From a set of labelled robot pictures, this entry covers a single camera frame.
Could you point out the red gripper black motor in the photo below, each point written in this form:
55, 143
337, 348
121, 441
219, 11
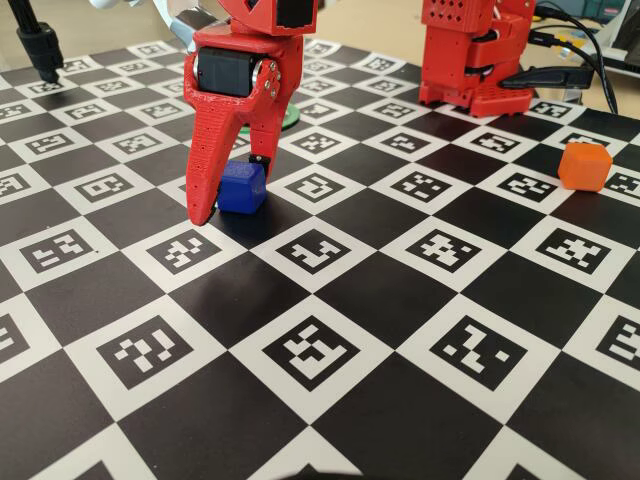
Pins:
226, 72

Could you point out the blue cube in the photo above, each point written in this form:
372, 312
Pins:
245, 192

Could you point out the red robot arm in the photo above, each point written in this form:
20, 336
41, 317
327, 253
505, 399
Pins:
445, 50

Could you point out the orange cube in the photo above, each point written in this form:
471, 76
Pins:
585, 167

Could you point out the black tripod leg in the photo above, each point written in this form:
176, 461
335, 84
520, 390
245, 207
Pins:
42, 50

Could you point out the black white marker checkerboard mat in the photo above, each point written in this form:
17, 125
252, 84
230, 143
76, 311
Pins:
400, 300

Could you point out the black clamp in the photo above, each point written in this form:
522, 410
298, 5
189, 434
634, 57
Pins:
550, 77

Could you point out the teal box with red label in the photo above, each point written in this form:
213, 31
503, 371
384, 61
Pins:
595, 7

